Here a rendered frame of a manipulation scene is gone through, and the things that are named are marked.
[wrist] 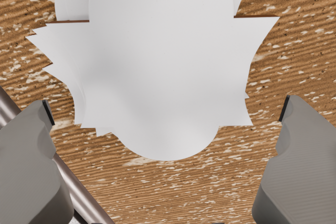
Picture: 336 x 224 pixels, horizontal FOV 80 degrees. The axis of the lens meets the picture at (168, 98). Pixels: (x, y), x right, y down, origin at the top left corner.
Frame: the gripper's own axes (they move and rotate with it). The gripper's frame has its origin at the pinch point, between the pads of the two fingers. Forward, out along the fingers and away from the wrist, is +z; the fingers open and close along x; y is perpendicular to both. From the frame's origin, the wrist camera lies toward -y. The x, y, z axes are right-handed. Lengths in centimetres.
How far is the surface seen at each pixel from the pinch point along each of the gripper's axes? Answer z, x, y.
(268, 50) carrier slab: 4.3, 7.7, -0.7
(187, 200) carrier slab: 4.3, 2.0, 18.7
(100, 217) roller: 6.5, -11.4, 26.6
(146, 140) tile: 0.9, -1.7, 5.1
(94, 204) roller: 6.8, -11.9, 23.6
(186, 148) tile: 0.9, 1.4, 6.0
